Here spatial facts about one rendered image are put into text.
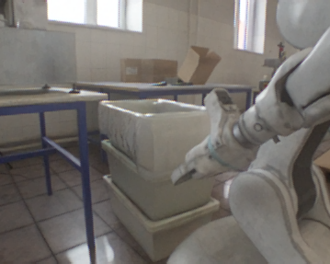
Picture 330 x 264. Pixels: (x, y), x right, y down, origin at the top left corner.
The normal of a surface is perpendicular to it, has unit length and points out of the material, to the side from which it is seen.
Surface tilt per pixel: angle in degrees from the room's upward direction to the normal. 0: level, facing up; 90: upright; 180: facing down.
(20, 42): 90
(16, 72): 90
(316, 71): 97
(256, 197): 90
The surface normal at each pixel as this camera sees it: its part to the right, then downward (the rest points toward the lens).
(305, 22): -0.83, 0.11
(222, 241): 0.52, -0.17
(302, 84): -0.91, 0.25
